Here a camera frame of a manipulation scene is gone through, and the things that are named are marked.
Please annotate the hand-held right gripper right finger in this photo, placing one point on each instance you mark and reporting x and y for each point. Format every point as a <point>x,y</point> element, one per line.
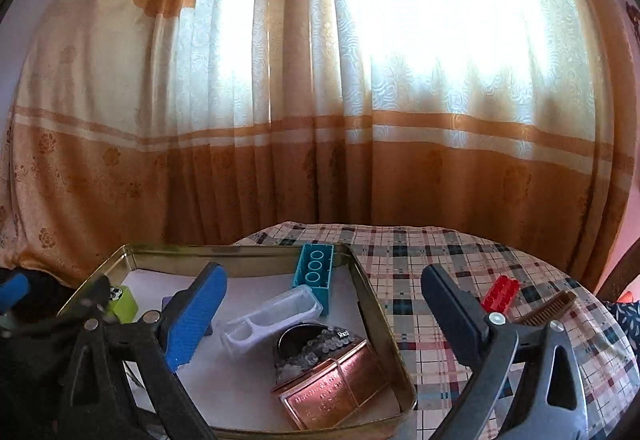
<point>450,310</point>

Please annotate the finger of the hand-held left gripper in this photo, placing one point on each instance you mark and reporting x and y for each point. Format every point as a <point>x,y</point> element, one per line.
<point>10,290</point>

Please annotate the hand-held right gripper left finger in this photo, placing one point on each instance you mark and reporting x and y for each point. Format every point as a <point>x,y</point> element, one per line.
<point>195,315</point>

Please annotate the purple small block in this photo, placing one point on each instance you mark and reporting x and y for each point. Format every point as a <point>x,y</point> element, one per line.
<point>169,304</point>

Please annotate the green toy block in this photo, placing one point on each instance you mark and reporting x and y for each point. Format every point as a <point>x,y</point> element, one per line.
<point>127,307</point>

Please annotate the gold metal tin tray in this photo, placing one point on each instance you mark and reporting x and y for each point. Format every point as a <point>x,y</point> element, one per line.
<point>385,335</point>

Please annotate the clear plastic case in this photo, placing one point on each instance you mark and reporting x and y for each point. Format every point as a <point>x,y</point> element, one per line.
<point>280,315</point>

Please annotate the blue toy brick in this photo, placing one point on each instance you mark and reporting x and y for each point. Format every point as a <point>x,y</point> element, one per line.
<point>325,290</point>

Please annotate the copper rectangular tin box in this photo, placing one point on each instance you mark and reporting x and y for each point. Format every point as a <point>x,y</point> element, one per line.
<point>325,390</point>

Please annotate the red toy brick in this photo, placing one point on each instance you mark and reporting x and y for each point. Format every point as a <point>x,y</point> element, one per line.
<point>500,295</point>

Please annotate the brown comb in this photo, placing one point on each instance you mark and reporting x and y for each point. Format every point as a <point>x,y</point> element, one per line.
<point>547,307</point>

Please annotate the black round tin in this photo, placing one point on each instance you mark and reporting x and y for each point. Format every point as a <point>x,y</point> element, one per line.
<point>300,340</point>

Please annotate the navy feather print cushion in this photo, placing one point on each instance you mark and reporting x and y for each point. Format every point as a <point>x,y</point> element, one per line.
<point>627,325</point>

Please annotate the brown woven chair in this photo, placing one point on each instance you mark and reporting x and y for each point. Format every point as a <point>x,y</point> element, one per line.
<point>625,275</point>

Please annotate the orange and cream curtain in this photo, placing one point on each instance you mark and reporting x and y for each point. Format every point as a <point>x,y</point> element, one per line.
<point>250,119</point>

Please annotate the brown wall ornament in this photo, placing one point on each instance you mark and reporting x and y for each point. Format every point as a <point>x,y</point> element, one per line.
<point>634,19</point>

